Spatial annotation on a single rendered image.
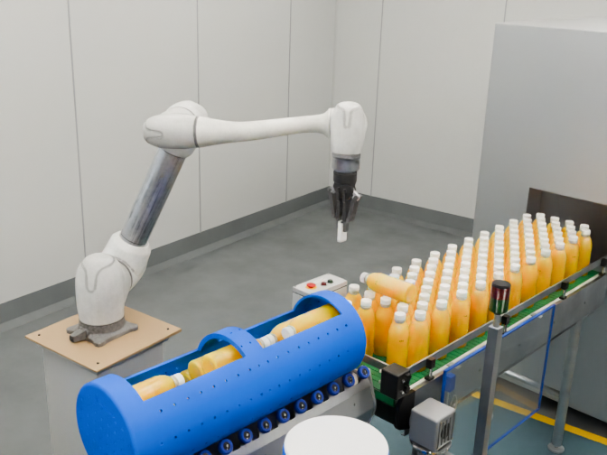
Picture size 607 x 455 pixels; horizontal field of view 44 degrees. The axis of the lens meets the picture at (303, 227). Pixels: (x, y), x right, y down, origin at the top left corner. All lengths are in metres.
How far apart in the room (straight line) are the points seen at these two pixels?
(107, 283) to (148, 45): 3.20
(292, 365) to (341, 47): 5.39
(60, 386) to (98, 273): 0.45
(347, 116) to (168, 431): 1.04
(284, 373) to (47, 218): 3.26
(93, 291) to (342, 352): 0.86
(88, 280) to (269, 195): 4.39
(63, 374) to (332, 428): 1.04
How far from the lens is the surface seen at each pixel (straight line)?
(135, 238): 2.75
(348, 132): 2.32
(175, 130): 2.41
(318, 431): 2.14
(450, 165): 6.92
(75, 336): 2.68
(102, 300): 2.63
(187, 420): 2.01
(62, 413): 2.87
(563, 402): 3.96
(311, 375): 2.29
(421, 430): 2.62
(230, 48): 6.22
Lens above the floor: 2.24
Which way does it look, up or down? 19 degrees down
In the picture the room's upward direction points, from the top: 2 degrees clockwise
